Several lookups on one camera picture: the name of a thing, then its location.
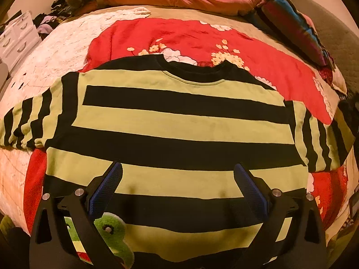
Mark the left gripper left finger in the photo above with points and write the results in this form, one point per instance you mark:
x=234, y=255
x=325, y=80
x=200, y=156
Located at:
x=51, y=245

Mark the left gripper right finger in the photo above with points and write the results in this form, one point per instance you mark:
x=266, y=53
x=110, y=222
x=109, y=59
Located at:
x=291, y=234

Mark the green black striped frog sweater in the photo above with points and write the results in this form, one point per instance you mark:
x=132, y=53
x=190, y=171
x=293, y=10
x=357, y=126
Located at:
x=178, y=131

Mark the pile of dark clothes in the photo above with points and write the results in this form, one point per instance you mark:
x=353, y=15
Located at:
x=46, y=23

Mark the white peach plush blanket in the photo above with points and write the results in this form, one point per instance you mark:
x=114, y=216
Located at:
x=62, y=51

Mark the white plastic drawer unit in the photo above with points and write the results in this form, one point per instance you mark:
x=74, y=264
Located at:
x=19, y=37

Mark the grey padded headboard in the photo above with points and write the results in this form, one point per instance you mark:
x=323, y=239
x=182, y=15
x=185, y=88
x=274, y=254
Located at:
x=337, y=38

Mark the red floral blanket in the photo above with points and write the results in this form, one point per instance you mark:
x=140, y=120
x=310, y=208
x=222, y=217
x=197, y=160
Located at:
x=203, y=44

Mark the striped colourful pillow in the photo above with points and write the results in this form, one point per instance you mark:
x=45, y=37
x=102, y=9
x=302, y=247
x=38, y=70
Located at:
x=292, y=27

